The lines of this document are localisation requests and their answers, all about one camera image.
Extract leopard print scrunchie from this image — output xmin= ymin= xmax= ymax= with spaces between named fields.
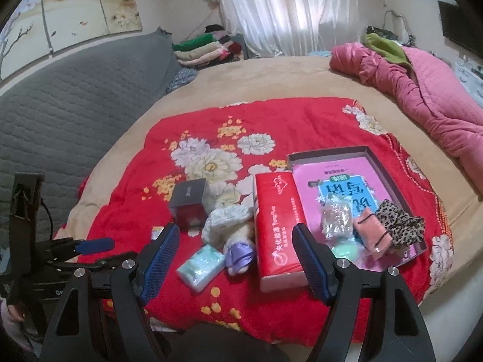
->
xmin=375 ymin=199 xmax=426 ymax=249

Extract black cable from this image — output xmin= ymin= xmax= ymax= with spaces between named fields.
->
xmin=39 ymin=197 xmax=54 ymax=242

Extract grey tray with pink book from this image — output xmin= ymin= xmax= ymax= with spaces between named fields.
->
xmin=288 ymin=146 xmax=427 ymax=271

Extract red tissue box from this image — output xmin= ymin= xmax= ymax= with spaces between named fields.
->
xmin=254 ymin=172 xmax=308 ymax=293

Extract green sponge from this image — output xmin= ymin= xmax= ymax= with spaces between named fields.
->
xmin=331 ymin=240 xmax=365 ymax=263

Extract stack of folded clothes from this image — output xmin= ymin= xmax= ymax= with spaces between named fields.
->
xmin=173 ymin=24 xmax=245 ymax=69

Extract grey quilted headboard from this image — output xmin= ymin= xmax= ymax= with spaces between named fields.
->
xmin=1 ymin=29 xmax=181 ymax=247

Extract wall painting panels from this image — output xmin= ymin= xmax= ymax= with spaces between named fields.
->
xmin=1 ymin=0 xmax=142 ymax=80

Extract pink quilted duvet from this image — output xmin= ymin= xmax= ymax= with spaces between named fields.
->
xmin=330 ymin=43 xmax=482 ymax=192

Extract clear bag with pink item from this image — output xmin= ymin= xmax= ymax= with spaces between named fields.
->
xmin=321 ymin=195 xmax=353 ymax=240

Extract purple satin scrunchie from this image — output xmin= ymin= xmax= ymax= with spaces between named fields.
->
xmin=224 ymin=241 xmax=256 ymax=276

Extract black wall television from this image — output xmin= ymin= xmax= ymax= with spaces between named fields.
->
xmin=438 ymin=1 xmax=482 ymax=58

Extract white sheer curtain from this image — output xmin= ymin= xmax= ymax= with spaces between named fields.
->
xmin=219 ymin=0 xmax=360 ymax=57

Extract white drawer cabinet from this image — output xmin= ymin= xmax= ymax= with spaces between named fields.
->
xmin=454 ymin=63 xmax=482 ymax=101

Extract small green tissue pack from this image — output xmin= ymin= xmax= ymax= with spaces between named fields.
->
xmin=176 ymin=244 xmax=225 ymax=293

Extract green cloth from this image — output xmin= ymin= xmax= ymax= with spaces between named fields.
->
xmin=365 ymin=33 xmax=413 ymax=70

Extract person's hand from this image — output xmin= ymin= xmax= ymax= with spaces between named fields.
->
xmin=0 ymin=297 xmax=27 ymax=351

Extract black glossy box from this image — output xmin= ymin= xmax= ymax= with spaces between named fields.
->
xmin=168 ymin=178 xmax=208 ymax=230

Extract white floral scrunchie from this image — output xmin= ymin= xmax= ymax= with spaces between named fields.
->
xmin=201 ymin=204 xmax=253 ymax=249

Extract yellow white snack bag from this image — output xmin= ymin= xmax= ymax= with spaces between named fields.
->
xmin=151 ymin=226 xmax=164 ymax=240

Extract dark patterned cloth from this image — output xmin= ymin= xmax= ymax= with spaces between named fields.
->
xmin=165 ymin=68 xmax=198 ymax=95

